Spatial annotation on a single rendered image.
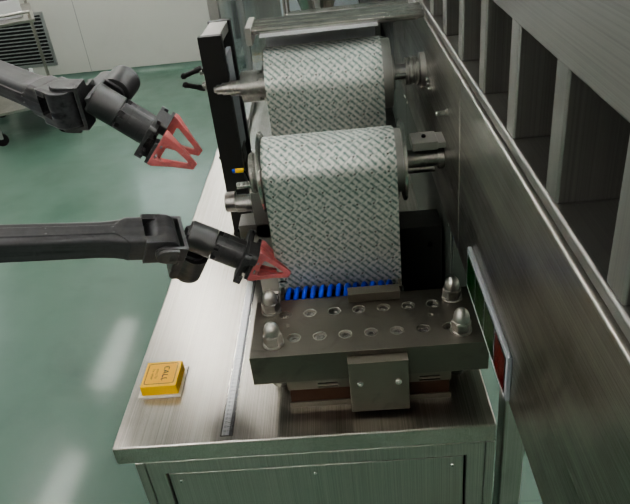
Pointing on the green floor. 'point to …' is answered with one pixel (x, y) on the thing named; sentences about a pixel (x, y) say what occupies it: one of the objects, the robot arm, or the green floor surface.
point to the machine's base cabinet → (330, 477)
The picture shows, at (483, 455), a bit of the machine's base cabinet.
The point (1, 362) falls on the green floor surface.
